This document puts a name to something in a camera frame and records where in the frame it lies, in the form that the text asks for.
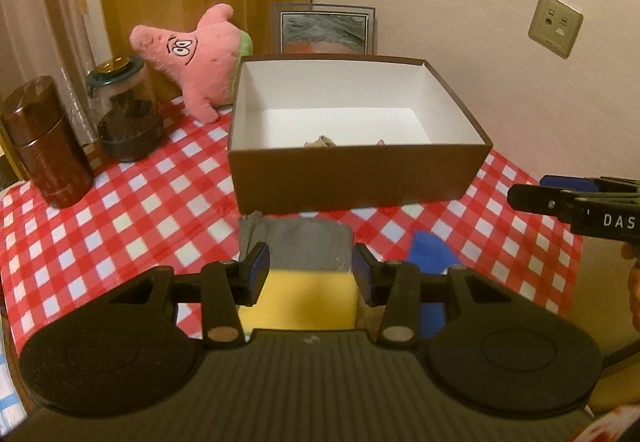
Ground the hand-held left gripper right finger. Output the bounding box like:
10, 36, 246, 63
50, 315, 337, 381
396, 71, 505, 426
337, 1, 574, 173
352, 243, 526, 351

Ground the clear plastic curtain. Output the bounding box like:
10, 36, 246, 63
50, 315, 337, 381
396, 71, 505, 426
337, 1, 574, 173
0, 0, 109, 148

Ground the brown metal canister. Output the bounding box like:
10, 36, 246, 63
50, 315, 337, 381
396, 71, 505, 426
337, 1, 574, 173
0, 75, 94, 210

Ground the red and white packet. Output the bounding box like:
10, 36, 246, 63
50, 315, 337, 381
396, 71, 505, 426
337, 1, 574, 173
575, 403, 640, 442

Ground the brown cardboard box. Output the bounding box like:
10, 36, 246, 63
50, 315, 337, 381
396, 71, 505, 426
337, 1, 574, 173
227, 53, 494, 215

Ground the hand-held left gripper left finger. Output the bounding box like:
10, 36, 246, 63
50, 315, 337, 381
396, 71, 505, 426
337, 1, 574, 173
107, 242, 271, 351

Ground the grey cloth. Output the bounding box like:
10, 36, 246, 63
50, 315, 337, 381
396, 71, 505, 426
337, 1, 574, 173
237, 210, 357, 275

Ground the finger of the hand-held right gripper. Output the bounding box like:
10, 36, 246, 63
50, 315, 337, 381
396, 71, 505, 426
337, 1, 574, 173
539, 175, 640, 197
507, 184, 591, 224

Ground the yellow sponge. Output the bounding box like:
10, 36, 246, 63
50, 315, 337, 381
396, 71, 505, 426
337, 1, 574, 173
237, 269, 360, 333

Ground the beige wall data socket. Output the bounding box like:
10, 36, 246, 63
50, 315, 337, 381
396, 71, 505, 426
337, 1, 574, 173
528, 0, 585, 59

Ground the person's right hand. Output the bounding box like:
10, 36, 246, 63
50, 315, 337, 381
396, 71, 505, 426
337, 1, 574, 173
620, 242, 640, 325

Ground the blue fuzzy cloth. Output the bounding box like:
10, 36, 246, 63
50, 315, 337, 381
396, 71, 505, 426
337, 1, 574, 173
409, 230, 464, 339

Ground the pink starfish plush toy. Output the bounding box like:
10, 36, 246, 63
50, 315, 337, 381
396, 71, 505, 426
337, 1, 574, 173
129, 3, 254, 124

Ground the glass jar with green lid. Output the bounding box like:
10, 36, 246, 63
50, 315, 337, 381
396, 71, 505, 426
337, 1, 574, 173
85, 56, 166, 162

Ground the red white checkered tablecloth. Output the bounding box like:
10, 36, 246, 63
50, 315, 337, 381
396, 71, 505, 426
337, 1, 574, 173
0, 94, 586, 359

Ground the blue white checkered cloth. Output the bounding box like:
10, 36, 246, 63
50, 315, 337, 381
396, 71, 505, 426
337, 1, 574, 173
0, 336, 27, 429

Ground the framed picture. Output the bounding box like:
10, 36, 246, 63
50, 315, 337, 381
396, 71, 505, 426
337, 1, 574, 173
269, 2, 379, 57

